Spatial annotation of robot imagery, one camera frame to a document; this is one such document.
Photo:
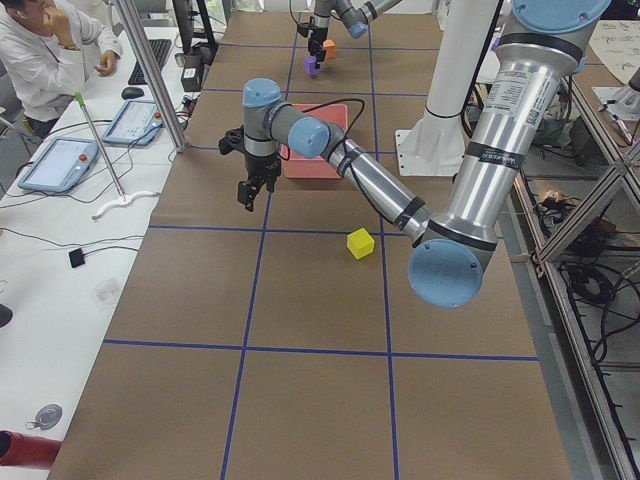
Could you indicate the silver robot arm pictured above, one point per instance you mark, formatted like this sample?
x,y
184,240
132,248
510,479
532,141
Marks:
x,y
355,20
487,98

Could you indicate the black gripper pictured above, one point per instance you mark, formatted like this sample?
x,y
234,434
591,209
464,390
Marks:
x,y
259,166
316,34

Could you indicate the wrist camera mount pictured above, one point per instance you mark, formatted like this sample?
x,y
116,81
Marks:
x,y
305,29
233,140

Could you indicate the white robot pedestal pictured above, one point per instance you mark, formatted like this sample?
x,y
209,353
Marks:
x,y
435,145

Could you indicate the yellow foam block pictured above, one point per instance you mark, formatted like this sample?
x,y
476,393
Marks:
x,y
360,243

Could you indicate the near teach pendant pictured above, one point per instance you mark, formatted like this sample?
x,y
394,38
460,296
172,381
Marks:
x,y
60,166

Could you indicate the teach pendant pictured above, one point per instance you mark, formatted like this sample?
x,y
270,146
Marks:
x,y
60,166
137,123

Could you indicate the seated person white shirt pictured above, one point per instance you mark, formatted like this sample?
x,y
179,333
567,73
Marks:
x,y
42,51

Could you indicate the orange foam block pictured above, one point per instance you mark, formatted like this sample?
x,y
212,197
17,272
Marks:
x,y
330,49

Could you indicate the red cylinder bottle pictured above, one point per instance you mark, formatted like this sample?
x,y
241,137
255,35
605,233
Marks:
x,y
27,451

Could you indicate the small black square device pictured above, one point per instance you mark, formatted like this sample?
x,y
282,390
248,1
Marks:
x,y
77,258

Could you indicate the round metal keyring disc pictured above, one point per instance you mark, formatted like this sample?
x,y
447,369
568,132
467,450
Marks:
x,y
46,418

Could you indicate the black monitor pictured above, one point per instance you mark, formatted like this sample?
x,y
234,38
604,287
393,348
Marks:
x,y
186,12

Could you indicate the far teach pendant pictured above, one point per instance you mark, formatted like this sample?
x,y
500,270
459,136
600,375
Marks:
x,y
137,123

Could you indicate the metal grabber stick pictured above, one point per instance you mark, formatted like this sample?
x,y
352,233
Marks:
x,y
123,198

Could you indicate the pink plastic bin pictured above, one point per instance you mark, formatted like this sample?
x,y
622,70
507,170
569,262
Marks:
x,y
307,162

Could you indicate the black power box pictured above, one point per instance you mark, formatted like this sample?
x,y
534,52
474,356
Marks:
x,y
195,69

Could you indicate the black computer mouse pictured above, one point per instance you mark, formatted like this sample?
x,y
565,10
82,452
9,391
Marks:
x,y
132,92

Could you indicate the purple foam block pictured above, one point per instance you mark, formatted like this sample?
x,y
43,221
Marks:
x,y
312,66

